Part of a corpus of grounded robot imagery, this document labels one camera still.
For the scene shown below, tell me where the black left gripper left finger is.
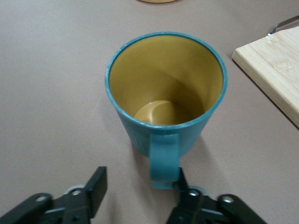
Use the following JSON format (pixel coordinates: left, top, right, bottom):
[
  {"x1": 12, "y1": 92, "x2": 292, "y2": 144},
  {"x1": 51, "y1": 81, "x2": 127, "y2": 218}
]
[{"x1": 0, "y1": 166, "x2": 108, "y2": 224}]

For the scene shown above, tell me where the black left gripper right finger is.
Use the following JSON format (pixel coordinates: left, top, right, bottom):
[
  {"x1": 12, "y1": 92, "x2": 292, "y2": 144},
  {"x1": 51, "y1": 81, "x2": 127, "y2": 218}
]
[{"x1": 163, "y1": 167, "x2": 269, "y2": 224}]

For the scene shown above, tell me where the teal mug with yellow inside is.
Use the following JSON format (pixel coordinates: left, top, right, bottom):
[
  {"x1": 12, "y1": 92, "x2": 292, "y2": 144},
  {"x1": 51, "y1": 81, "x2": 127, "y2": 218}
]
[{"x1": 104, "y1": 31, "x2": 228, "y2": 189}]

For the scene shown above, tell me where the wooden mug rack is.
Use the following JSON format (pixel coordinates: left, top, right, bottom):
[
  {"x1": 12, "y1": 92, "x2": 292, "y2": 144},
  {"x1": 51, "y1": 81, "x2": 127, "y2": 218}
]
[{"x1": 136, "y1": 0, "x2": 177, "y2": 4}]

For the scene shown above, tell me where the wooden cutting board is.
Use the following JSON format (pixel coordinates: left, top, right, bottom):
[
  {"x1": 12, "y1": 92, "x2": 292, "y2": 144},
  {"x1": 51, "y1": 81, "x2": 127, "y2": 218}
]
[{"x1": 232, "y1": 15, "x2": 299, "y2": 130}]

